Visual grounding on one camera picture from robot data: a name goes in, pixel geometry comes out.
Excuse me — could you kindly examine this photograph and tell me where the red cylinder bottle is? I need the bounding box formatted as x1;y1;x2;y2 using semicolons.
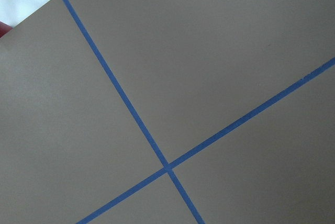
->
0;21;12;37

